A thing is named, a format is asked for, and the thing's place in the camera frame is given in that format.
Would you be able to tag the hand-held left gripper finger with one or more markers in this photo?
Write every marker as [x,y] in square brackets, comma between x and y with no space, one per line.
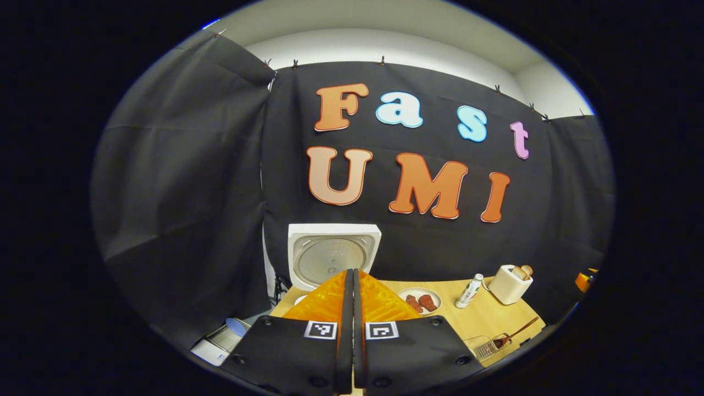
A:
[346,330]
[357,330]

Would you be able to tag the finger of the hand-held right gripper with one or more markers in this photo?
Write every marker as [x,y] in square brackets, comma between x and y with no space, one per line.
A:
[584,280]

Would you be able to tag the white rice cooker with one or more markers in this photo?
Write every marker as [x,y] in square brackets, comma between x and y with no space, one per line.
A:
[330,258]

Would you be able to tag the brown wooden spoon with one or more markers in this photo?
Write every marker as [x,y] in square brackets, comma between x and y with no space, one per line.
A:
[517,330]

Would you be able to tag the toast bread slice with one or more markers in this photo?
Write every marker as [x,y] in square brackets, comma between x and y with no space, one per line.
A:
[527,270]
[519,273]

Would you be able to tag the red meat piece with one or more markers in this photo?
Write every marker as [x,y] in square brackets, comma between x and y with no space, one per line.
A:
[428,302]
[413,303]

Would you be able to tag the white toaster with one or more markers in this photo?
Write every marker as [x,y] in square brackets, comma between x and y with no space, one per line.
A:
[506,287]

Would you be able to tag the white round plate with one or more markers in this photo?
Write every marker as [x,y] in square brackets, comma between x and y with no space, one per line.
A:
[434,291]

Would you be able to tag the white drink bottle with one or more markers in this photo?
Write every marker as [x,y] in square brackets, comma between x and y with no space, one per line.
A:
[468,292]

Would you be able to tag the white and blue box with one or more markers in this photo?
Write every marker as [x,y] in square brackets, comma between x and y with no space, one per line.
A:
[220,344]

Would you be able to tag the black backdrop cloth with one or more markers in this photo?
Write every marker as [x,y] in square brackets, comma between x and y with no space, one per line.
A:
[192,192]

